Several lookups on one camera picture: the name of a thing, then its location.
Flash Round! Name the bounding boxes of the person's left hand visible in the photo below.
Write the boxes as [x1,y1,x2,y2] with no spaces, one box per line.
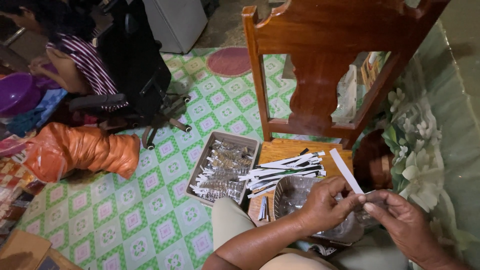
[299,176,367,238]

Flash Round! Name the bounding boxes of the person's right hand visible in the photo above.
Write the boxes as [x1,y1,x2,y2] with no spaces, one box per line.
[362,189,433,260]

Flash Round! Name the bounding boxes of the small clear plastic packet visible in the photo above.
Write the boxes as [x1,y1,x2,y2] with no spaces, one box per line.
[353,190,389,227]

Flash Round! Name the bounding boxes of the white paper strip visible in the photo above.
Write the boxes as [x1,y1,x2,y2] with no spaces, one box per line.
[329,148,365,195]

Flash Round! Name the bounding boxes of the clear plastic container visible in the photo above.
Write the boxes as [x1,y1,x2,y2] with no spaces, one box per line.
[272,175,365,247]

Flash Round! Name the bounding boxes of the pile of printed paper strips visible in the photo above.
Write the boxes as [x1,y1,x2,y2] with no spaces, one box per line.
[238,148,327,199]

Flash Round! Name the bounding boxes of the small bundle of paper strips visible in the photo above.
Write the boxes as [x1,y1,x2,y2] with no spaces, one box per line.
[257,195,269,221]

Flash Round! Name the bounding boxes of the person's beige shorts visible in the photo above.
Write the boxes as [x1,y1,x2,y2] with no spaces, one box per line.
[211,197,410,270]

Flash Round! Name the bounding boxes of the green floral tablecloth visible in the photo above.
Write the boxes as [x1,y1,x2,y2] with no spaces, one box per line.
[352,19,480,270]

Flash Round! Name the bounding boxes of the heap of filled clear packets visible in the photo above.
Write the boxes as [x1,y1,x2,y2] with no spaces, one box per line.
[189,139,256,203]

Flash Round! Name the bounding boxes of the clear plastic box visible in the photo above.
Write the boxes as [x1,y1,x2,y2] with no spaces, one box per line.
[331,64,358,125]

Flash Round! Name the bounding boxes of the brown rectangular tray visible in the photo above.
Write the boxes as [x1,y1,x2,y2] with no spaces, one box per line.
[185,131,261,208]

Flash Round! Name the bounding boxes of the yellow printed carton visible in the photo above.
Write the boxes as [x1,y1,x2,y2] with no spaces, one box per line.
[360,51,391,93]

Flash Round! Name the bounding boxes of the brown wooden chair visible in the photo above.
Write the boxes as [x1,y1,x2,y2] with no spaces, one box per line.
[241,0,451,226]

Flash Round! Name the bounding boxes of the red oval mat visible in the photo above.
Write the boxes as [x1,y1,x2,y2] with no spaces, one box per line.
[205,46,253,79]

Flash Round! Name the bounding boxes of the green patterned floor mat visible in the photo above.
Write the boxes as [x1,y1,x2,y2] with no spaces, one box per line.
[14,46,372,270]

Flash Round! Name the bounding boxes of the white cabinet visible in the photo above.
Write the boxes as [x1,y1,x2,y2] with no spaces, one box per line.
[142,0,208,55]

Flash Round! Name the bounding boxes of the black office chair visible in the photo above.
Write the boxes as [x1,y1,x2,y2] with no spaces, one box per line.
[67,0,193,151]

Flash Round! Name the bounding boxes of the orange plastic bag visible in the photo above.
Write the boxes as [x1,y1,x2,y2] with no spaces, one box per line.
[23,121,142,184]

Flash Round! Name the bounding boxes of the blue cloth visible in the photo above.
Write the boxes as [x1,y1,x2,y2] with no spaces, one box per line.
[5,88,68,138]

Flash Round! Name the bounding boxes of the brown cardboard box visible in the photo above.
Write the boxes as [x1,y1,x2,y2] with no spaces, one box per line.
[0,229,84,270]

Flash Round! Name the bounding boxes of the red patterned cloth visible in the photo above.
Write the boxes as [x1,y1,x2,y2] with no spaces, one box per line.
[0,130,46,235]

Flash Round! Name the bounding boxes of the purple plastic basin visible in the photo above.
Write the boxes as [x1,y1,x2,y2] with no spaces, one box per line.
[0,72,42,117]

